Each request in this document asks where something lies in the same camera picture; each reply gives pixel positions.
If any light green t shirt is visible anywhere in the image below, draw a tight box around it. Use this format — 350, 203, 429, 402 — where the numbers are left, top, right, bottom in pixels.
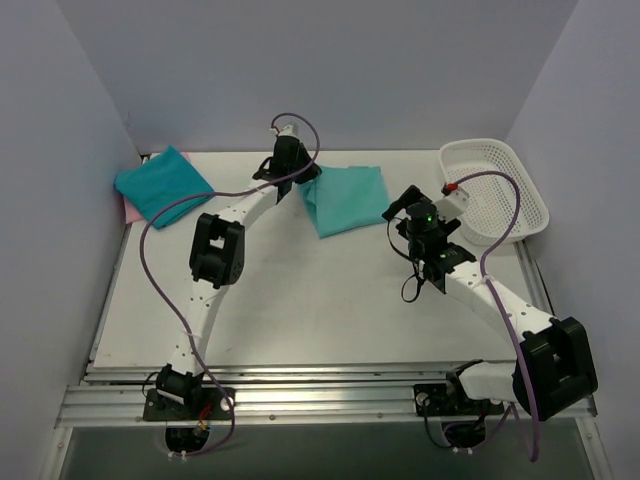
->
299, 166, 391, 239

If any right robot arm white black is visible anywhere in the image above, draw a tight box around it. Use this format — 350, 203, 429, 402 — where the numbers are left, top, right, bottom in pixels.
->
382, 185, 598, 421

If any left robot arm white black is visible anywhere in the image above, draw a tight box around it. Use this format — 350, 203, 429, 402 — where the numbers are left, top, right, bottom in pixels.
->
156, 131, 321, 419

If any white perforated plastic basket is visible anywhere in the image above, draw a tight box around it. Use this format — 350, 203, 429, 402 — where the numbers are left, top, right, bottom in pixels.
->
439, 138, 550, 246

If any folded teal t shirt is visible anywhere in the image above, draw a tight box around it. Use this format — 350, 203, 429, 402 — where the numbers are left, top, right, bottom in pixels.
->
113, 144, 218, 231

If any folded pink t shirt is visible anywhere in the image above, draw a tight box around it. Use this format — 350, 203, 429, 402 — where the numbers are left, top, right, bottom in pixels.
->
119, 150, 194, 225

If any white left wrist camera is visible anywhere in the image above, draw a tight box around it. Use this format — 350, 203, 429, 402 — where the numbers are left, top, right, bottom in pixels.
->
270, 122, 299, 138

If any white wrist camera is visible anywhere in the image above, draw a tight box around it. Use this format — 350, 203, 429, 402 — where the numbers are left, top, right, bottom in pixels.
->
270, 122, 299, 138
434, 183, 470, 223

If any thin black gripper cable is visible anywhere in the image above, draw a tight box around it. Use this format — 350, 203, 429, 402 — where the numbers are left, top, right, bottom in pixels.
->
387, 224, 429, 303

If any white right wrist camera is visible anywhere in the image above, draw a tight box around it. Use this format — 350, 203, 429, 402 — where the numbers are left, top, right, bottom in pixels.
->
434, 183, 470, 223

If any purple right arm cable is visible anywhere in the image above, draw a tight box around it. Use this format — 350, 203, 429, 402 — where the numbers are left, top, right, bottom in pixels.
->
442, 171, 542, 464

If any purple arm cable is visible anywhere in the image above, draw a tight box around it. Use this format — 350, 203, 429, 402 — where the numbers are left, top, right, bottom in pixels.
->
138, 112, 321, 457
442, 171, 542, 464

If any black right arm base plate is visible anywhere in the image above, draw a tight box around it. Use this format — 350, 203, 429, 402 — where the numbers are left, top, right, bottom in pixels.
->
412, 382, 505, 417

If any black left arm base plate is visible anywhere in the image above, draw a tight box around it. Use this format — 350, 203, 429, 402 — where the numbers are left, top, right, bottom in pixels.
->
143, 384, 231, 422

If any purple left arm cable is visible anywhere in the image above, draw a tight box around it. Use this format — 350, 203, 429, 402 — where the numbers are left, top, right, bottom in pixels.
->
138, 112, 321, 457

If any aluminium rail frame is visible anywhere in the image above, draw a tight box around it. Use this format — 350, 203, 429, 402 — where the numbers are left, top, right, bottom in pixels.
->
44, 239, 614, 480

